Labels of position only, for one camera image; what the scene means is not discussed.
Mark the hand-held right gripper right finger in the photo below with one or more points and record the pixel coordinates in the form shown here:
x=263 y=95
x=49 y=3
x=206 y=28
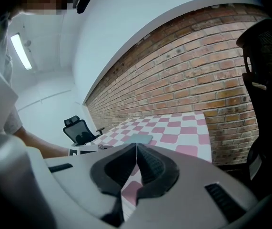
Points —
x=193 y=175

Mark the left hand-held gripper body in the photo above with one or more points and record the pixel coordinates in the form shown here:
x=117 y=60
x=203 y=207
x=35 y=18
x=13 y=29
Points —
x=75 y=151

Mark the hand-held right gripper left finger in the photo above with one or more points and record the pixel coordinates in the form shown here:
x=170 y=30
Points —
x=78 y=175

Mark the grey item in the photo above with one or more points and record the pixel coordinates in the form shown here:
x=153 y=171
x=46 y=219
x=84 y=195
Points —
x=139 y=139

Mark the person's left forearm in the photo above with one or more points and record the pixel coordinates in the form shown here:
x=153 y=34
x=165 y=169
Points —
x=45 y=147

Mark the black mesh office chair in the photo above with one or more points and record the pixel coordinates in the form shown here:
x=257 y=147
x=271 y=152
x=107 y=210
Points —
x=269 y=80
x=77 y=130

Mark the table with checkered cloth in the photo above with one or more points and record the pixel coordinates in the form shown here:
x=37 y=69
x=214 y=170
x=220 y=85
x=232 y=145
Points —
x=183 y=132

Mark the person's grey sweatshirt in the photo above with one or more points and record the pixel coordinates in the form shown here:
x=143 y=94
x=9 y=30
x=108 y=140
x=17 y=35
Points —
x=13 y=121

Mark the long ceiling light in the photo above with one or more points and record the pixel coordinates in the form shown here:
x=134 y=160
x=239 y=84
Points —
x=21 y=51

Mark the black head-worn camera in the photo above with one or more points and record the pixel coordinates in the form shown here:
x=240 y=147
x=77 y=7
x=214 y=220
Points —
x=83 y=0

